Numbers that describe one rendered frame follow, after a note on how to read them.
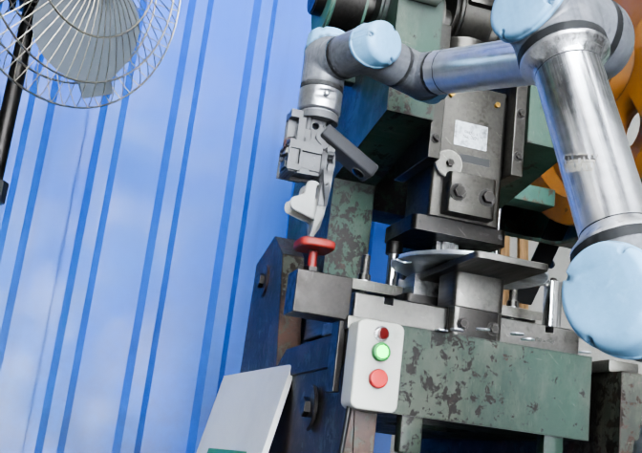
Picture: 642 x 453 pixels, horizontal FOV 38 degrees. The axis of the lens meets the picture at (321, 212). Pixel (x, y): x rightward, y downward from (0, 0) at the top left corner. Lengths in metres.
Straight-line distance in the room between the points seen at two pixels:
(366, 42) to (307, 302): 0.43
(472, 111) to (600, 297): 0.92
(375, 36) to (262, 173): 1.53
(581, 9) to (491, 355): 0.65
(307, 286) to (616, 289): 0.62
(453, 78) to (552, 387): 0.56
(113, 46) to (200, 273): 1.09
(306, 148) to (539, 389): 0.57
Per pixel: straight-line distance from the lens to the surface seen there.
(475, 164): 1.88
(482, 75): 1.51
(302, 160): 1.56
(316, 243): 1.53
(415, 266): 1.76
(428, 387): 1.59
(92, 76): 1.97
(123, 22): 1.99
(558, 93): 1.20
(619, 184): 1.12
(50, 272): 2.86
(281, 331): 1.98
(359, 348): 1.44
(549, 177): 2.31
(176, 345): 2.86
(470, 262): 1.63
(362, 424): 1.49
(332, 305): 1.53
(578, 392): 1.73
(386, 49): 1.55
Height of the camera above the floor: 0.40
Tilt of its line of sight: 15 degrees up
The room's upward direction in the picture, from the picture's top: 7 degrees clockwise
